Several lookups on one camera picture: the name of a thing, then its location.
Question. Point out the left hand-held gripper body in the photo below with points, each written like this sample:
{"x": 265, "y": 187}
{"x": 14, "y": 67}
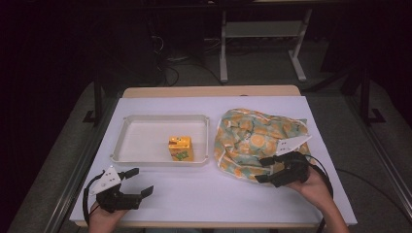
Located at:
{"x": 121, "y": 201}

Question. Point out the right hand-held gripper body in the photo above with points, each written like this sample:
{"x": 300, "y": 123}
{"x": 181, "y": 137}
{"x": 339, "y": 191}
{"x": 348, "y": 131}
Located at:
{"x": 293, "y": 170}

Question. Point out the lemon print cloth bag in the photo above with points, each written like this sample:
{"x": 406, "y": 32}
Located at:
{"x": 249, "y": 139}

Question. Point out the white plastic tray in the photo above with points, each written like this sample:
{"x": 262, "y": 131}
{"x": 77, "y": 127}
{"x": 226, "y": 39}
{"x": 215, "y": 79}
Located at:
{"x": 145, "y": 139}

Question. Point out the yellow juice carton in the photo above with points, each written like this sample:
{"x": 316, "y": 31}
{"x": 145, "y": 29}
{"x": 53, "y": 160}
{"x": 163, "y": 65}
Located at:
{"x": 181, "y": 150}

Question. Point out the person's left hand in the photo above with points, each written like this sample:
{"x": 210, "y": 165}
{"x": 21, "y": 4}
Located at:
{"x": 102, "y": 221}

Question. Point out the person's right hand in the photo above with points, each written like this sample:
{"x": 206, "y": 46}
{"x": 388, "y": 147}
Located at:
{"x": 314, "y": 189}

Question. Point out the white table sheet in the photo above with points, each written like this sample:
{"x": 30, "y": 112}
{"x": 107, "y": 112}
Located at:
{"x": 194, "y": 194}

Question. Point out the black stand leg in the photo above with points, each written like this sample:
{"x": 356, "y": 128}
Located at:
{"x": 366, "y": 93}
{"x": 97, "y": 97}

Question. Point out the white metal stand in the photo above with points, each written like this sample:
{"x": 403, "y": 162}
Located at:
{"x": 259, "y": 29}

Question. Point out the aluminium frame rail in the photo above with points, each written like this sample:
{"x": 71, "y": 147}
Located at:
{"x": 385, "y": 158}
{"x": 74, "y": 181}

